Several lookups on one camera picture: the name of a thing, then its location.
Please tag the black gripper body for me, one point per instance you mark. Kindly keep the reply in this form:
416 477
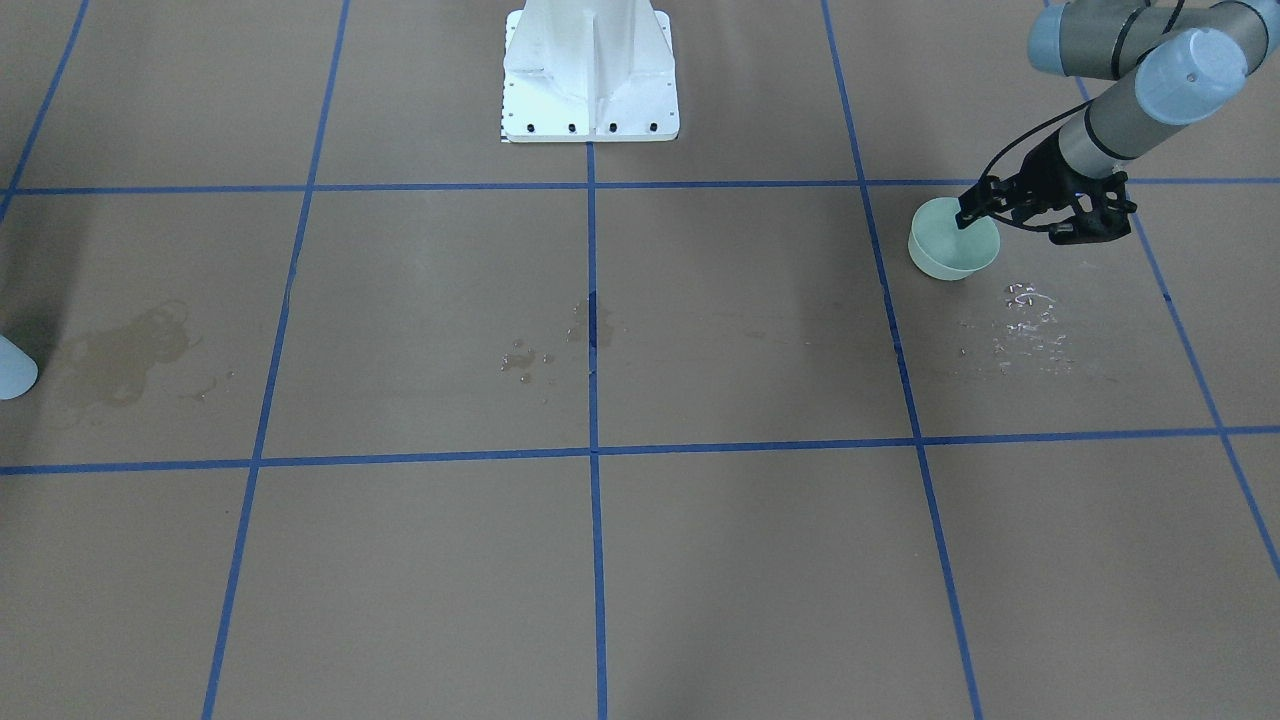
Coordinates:
1040 176

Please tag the mint green ceramic bowl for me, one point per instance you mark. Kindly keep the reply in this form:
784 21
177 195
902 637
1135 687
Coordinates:
943 251

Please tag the light blue plastic cup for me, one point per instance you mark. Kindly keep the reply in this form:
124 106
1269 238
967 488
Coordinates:
19 372

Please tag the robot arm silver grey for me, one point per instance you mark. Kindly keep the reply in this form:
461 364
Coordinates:
1166 68

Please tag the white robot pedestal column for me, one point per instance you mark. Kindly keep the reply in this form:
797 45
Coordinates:
589 72

